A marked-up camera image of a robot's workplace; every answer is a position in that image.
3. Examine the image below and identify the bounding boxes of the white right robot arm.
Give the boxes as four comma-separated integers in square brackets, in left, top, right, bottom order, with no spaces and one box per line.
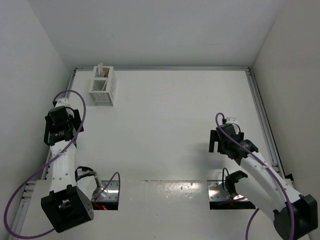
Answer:
[209,123,318,240]

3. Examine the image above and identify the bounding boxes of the white slotted organizer box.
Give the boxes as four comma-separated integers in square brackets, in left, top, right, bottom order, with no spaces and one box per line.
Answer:
[88,65,117,106]

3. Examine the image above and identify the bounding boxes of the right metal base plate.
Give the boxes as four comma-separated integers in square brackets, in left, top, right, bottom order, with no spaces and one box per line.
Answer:
[207,180,248,203]

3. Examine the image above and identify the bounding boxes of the black gold mascara tube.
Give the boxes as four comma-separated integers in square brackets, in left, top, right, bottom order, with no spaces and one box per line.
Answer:
[104,68,110,78]

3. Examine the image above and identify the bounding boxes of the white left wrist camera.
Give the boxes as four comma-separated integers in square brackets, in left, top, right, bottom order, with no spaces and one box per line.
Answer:
[53,97,70,108]

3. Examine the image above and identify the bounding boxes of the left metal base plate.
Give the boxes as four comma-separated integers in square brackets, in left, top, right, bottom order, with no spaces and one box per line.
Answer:
[91,180,119,204]

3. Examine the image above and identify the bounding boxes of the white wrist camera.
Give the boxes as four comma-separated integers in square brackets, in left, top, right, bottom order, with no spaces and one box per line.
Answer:
[222,117,238,125]
[53,97,70,108]

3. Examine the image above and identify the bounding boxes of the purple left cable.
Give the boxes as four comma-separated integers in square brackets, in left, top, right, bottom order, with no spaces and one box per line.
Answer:
[3,90,121,238]

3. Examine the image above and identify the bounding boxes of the metal base plate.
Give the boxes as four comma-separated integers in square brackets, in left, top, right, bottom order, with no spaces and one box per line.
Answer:
[91,180,119,204]
[207,180,248,203]

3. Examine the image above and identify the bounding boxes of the pink makeup pen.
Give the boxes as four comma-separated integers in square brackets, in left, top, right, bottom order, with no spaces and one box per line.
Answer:
[99,62,104,77]

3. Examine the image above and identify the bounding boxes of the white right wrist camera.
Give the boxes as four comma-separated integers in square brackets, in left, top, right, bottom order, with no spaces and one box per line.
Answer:
[222,117,238,125]

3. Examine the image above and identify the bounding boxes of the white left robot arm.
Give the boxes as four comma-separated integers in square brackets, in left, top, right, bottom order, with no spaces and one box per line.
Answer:
[41,106,94,233]

